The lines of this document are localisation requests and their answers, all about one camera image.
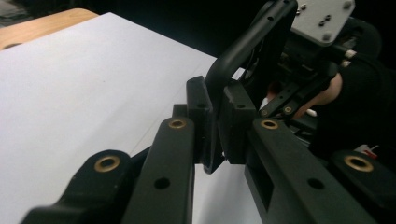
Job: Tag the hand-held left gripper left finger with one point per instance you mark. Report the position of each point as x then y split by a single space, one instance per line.
199 124

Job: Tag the red and white tag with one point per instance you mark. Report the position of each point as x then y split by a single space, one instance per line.
369 151

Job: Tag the white table cover sheet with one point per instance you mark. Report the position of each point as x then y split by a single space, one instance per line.
77 93

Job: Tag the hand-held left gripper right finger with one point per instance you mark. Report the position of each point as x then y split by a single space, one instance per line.
235 124

